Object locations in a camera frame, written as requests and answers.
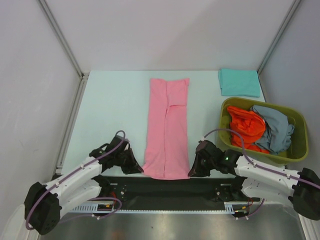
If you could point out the grey slotted cable duct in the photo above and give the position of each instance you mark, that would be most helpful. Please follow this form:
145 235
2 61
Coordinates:
192 207

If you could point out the aluminium frame rail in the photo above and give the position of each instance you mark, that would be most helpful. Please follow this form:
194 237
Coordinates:
276 197

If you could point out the orange t shirt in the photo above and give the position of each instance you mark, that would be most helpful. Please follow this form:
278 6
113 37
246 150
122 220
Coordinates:
249 125

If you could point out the pink t shirt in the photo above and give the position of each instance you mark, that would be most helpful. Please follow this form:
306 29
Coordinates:
166 154

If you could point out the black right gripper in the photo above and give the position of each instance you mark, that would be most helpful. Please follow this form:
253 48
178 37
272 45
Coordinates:
196 170

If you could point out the olive green plastic basket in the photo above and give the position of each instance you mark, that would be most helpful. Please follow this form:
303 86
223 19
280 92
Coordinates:
299 148

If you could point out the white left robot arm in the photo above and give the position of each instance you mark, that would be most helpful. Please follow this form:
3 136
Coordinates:
47 203

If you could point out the aluminium corner post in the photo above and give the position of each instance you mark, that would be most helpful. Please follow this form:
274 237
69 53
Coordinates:
279 34
48 14

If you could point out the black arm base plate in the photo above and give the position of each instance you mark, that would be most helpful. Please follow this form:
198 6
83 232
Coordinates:
131 190

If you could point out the folded teal t shirt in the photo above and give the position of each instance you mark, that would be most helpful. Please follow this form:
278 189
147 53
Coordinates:
239 83

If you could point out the right aluminium corner post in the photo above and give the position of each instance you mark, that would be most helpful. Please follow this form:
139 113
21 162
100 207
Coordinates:
279 34

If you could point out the left aluminium corner post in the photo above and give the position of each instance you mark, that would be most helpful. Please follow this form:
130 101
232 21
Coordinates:
48 14

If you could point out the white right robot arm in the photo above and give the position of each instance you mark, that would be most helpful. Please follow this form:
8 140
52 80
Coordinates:
297 189

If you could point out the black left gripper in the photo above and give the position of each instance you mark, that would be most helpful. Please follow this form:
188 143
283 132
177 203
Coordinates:
133 166

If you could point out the grey blue t shirt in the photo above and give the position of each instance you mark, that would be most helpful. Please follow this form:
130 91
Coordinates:
277 135

